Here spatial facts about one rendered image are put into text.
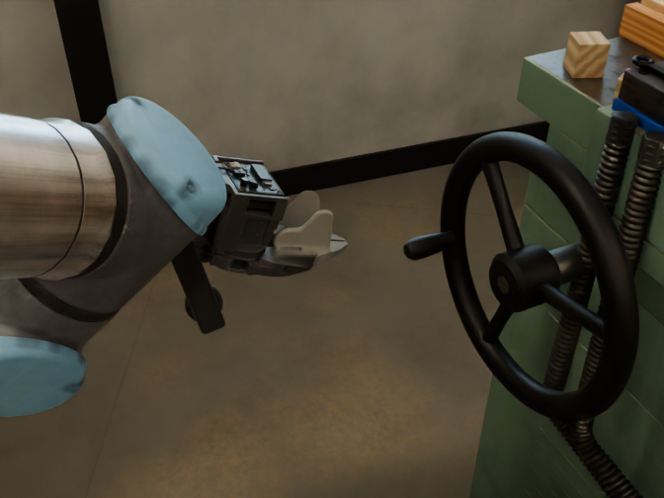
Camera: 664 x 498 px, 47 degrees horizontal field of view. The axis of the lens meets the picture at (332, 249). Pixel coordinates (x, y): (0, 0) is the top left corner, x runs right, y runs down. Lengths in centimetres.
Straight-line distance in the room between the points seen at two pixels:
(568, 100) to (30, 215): 69
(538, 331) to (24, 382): 76
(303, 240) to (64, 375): 28
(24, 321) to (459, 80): 198
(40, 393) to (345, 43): 173
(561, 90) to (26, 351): 67
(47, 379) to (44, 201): 18
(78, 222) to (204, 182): 9
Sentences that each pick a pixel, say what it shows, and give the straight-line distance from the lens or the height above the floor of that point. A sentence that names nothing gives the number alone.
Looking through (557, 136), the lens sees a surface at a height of 83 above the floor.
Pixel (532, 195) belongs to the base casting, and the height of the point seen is 73.
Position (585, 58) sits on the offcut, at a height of 92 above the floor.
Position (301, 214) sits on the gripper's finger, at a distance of 75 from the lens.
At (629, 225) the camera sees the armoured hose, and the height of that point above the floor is 89.
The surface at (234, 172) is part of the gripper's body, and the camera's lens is 69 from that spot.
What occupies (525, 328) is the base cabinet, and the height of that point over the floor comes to 53.
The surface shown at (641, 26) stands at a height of 92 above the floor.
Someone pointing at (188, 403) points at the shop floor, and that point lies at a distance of 173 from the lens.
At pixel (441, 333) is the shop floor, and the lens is 187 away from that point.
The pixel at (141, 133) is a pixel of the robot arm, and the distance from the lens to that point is 44.
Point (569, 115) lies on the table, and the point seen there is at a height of 87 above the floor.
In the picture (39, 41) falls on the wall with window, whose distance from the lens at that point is 200.
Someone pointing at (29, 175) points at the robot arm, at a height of 110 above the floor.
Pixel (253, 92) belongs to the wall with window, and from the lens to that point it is 213.
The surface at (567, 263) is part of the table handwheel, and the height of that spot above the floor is 82.
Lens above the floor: 129
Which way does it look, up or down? 38 degrees down
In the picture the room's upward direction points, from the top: straight up
